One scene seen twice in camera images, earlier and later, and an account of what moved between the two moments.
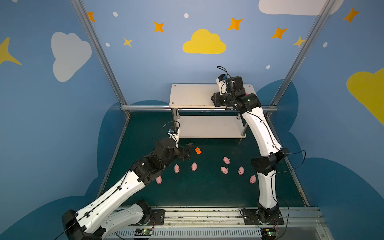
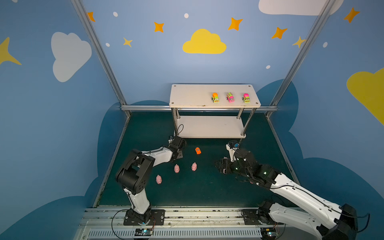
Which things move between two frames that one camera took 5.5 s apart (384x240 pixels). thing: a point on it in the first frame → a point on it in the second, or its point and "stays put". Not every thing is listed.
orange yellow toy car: x=198 y=150 stays put
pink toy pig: x=159 y=180 stays put
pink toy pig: x=194 y=166 stays put
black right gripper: x=216 y=99 → x=226 y=165
